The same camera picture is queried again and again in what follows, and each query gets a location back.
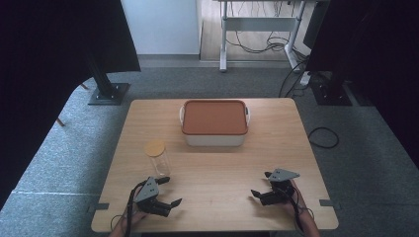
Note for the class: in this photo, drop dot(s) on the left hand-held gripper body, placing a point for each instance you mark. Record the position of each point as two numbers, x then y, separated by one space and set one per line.
147 192

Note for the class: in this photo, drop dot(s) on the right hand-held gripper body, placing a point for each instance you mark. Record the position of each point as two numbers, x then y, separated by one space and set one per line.
280 186

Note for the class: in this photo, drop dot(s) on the glass jar with yellow lid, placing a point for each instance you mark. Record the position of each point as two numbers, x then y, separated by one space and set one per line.
158 157

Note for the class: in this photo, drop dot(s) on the white box with orange lid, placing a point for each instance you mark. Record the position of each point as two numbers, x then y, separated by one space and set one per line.
214 121

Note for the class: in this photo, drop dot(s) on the person's right hand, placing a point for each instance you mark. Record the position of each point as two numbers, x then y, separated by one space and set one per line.
298 202

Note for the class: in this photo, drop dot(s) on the person's left hand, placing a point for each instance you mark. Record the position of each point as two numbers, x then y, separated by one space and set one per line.
134 219

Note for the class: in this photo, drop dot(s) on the grey tape strip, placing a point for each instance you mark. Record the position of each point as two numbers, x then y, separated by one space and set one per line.
329 203
99 207

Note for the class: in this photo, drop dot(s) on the black metal stand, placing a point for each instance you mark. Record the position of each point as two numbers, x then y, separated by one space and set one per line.
107 90
331 94

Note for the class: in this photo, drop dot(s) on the white power strip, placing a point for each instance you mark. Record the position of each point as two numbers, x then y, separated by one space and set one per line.
305 79

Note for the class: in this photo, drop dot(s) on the black curtain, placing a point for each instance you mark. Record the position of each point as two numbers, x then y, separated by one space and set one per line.
378 59
42 82

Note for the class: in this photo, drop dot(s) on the black upright panel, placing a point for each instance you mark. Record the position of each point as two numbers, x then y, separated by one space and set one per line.
315 23

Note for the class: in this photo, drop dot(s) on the white desk frame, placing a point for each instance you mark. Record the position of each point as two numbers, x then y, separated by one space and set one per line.
260 23

